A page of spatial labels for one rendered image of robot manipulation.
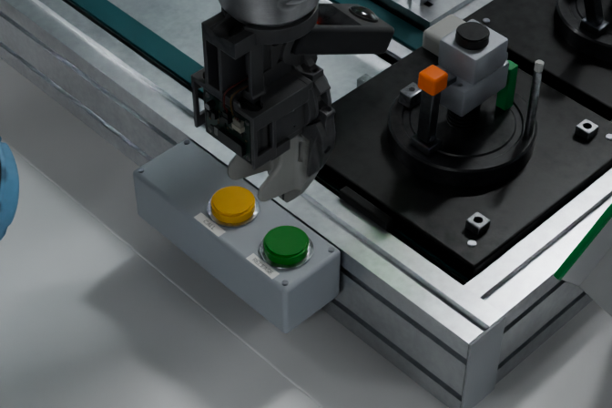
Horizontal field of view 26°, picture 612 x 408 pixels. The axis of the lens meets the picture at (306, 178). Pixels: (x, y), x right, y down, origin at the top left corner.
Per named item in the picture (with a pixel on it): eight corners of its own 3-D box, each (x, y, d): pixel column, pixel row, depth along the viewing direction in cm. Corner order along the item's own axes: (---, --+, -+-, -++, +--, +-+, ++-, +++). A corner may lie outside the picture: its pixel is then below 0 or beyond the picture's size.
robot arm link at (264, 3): (270, -90, 98) (349, -45, 93) (271, -38, 101) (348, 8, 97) (193, -50, 94) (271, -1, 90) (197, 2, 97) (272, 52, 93)
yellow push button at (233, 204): (231, 238, 119) (230, 222, 118) (202, 215, 121) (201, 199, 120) (264, 215, 121) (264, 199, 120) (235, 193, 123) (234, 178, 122)
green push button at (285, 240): (285, 280, 115) (285, 264, 114) (254, 255, 117) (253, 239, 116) (318, 256, 117) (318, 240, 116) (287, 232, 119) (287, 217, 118)
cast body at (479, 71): (461, 118, 120) (468, 57, 115) (425, 96, 122) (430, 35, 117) (520, 77, 124) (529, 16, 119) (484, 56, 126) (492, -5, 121)
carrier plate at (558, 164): (472, 283, 115) (474, 266, 114) (282, 149, 128) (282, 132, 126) (636, 153, 127) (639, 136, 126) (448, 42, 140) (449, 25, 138)
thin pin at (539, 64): (529, 137, 123) (540, 66, 117) (522, 133, 123) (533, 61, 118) (535, 133, 123) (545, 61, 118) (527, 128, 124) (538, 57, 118)
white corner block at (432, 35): (452, 81, 135) (454, 49, 132) (419, 61, 138) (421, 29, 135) (482, 61, 138) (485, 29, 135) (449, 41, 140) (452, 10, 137)
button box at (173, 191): (285, 336, 117) (284, 290, 113) (136, 215, 128) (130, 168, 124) (341, 295, 121) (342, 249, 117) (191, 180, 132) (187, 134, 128)
